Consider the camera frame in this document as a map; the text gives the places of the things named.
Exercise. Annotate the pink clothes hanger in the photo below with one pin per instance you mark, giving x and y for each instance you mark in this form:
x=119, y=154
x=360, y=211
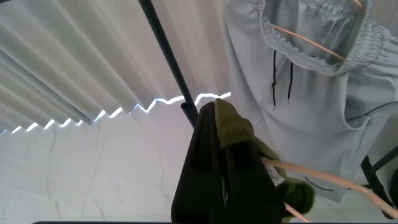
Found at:
x=311, y=43
x=311, y=173

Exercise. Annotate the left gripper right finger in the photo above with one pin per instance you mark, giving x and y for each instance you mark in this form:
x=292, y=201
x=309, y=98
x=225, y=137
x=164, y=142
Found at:
x=252, y=193

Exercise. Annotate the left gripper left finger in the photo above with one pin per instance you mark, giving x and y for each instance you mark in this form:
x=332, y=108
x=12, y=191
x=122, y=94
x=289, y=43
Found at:
x=199, y=180

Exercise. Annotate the pale grey shorts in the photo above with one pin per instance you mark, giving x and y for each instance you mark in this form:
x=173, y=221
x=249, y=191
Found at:
x=311, y=109

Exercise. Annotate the green garment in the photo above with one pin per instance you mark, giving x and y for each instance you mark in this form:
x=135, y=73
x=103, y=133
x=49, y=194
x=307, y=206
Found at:
x=231, y=127

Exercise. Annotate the white curtain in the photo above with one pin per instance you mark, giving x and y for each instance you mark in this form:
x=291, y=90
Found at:
x=77, y=62

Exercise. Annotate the black clothes rack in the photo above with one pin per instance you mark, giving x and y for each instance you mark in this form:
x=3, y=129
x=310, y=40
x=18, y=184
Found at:
x=168, y=53

